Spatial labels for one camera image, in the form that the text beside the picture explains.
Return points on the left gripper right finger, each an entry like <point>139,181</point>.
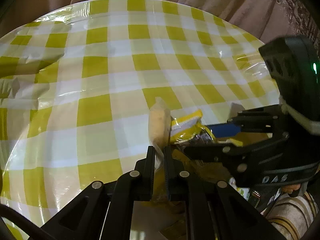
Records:
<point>177,179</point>

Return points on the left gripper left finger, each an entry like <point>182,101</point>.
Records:
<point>142,177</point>

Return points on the yellow nut snack packet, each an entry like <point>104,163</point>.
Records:
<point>186,128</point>

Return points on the blue peanut snack bag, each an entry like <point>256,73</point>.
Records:
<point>225,130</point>

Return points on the beige small snack packet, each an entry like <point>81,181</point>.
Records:
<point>159,124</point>

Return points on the right hand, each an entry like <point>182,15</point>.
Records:
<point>293,190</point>

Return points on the yellow checked plastic tablecloth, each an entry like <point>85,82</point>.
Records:
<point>77,85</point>

